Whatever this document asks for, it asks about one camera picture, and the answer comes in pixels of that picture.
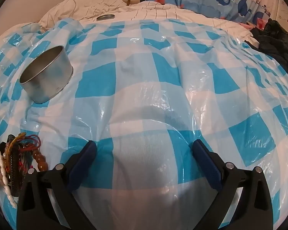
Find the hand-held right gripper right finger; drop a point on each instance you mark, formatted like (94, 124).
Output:
(206, 160)

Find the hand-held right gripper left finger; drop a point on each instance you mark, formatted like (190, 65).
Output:
(86, 155)

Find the round metal tin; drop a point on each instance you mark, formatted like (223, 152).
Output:
(50, 86)

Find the blue white checkered plastic sheet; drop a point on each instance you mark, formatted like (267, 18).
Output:
(158, 76)

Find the black cloth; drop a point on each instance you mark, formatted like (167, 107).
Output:
(276, 43)

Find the round metal tin lid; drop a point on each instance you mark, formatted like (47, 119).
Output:
(105, 17)

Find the white quilt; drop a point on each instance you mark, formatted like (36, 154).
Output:
(158, 9)

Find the small brown object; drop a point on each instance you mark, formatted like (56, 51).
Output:
(128, 2)

